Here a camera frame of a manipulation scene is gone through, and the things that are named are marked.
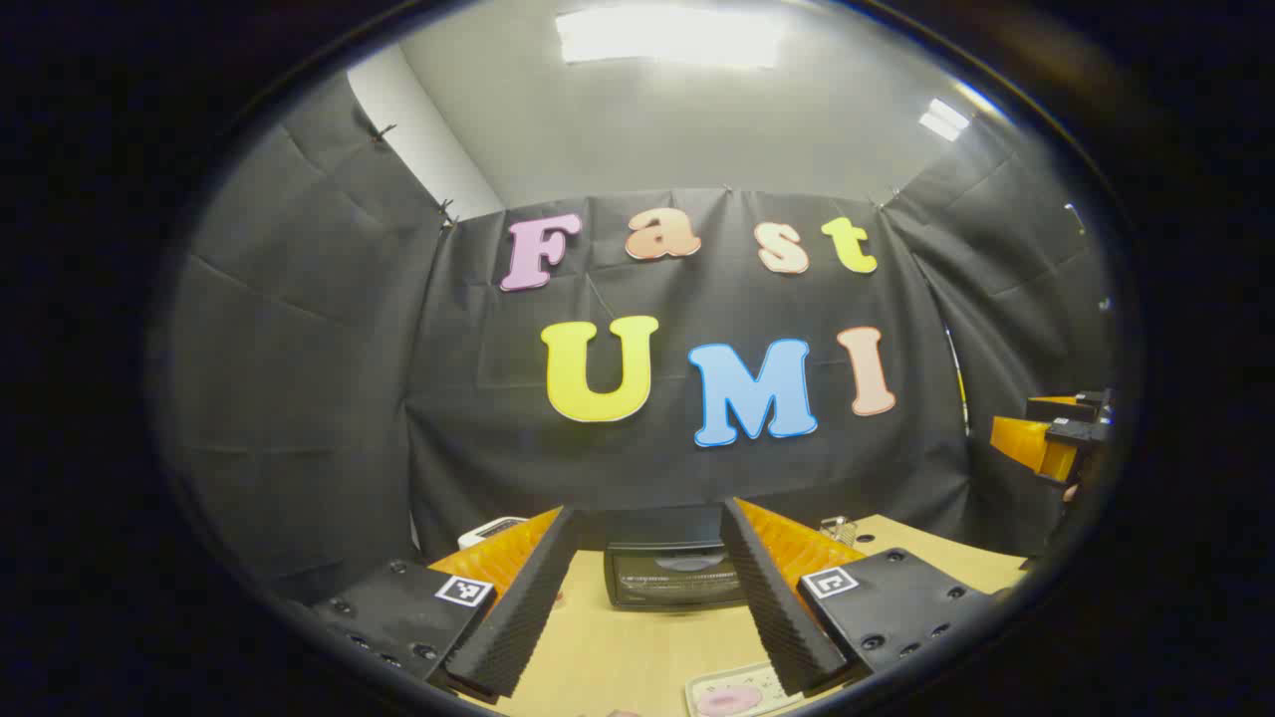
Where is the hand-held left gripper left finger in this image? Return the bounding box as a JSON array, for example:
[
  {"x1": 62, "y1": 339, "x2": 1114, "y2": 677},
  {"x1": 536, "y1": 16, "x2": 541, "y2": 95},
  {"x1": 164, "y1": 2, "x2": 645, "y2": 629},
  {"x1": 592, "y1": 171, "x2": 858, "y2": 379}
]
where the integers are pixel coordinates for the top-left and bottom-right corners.
[{"x1": 311, "y1": 505, "x2": 581, "y2": 698}]

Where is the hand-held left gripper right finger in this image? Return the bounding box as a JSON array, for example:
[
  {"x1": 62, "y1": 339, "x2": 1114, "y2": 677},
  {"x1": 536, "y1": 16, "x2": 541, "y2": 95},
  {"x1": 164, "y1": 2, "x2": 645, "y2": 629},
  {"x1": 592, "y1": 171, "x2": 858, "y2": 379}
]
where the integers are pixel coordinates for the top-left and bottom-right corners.
[{"x1": 719, "y1": 496, "x2": 997, "y2": 698}]

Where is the cream square plate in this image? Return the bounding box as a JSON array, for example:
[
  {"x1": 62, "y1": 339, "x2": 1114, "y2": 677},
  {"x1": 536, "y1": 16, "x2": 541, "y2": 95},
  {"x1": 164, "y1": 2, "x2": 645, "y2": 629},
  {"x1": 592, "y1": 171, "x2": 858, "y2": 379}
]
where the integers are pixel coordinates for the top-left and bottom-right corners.
[{"x1": 684, "y1": 661, "x2": 810, "y2": 717}]

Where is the pink donut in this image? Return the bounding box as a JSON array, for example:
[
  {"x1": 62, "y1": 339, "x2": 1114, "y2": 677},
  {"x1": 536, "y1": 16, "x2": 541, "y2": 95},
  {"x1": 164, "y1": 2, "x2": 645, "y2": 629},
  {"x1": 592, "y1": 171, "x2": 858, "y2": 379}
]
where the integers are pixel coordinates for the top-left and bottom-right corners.
[{"x1": 696, "y1": 685, "x2": 764, "y2": 717}]

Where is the black electric oven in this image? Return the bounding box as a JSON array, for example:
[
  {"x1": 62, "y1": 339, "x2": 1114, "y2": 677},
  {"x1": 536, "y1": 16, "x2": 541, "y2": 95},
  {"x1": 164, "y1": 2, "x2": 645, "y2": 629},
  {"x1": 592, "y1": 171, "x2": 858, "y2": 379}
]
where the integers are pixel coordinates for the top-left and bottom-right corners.
[{"x1": 605, "y1": 506, "x2": 750, "y2": 611}]

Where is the white toaster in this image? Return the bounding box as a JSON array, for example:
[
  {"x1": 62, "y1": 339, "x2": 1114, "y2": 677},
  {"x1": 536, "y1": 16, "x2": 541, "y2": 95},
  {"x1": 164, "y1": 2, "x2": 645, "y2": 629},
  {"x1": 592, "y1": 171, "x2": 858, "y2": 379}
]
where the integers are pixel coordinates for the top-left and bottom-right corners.
[{"x1": 457, "y1": 516, "x2": 530, "y2": 550}]

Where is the black backdrop cloth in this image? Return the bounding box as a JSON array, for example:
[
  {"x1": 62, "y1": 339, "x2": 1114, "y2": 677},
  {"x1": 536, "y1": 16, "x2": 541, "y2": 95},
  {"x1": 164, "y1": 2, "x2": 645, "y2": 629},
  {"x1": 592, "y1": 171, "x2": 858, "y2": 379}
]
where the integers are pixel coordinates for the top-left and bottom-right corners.
[{"x1": 154, "y1": 75, "x2": 1117, "y2": 598}]

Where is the small ceiling light panel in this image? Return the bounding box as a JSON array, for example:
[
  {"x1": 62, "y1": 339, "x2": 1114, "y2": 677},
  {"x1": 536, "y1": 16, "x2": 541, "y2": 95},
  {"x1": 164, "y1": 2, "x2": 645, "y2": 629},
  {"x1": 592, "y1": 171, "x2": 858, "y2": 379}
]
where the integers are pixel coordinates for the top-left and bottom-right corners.
[{"x1": 918, "y1": 98, "x2": 972, "y2": 142}]

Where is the large ceiling light panel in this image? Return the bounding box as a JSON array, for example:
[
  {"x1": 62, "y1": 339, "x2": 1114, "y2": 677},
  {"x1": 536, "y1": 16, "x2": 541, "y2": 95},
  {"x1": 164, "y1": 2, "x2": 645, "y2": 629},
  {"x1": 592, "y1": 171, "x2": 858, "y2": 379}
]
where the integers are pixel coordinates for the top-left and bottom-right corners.
[{"x1": 555, "y1": 5, "x2": 788, "y2": 69}]

